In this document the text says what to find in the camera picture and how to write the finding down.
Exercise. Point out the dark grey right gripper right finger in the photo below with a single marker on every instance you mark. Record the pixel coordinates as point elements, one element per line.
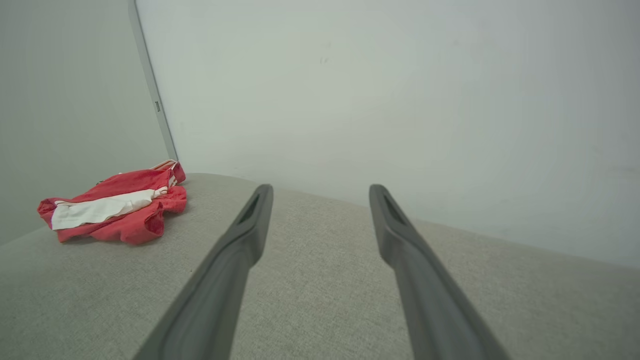
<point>425,290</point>

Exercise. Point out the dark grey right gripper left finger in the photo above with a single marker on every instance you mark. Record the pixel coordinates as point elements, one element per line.
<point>225,280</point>

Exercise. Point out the red and white basketball jersey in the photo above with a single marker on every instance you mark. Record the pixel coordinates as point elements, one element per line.
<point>125,185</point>

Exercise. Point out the grey wall panel edge strip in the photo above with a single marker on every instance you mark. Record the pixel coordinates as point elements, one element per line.
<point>150,75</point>

